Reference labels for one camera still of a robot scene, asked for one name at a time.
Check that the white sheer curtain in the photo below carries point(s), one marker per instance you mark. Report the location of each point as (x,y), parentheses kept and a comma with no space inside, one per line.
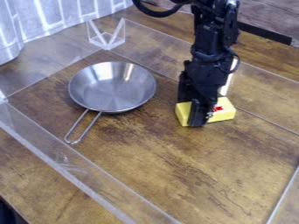
(33,19)

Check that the clear acrylic enclosure wall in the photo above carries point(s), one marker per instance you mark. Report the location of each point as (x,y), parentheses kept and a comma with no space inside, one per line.
(153,171)

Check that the yellow butter block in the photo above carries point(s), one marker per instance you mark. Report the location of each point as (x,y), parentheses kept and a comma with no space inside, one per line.
(223,112)

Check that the silver frying pan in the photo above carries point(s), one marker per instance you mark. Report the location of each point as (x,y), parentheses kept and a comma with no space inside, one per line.
(110,87)

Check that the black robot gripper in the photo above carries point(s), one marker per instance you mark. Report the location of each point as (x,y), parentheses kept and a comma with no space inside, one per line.
(206,72)

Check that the black bar on table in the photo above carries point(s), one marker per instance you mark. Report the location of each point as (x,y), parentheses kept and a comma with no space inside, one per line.
(266,33)

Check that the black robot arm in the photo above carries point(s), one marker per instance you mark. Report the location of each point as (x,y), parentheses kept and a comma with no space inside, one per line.
(221,12)

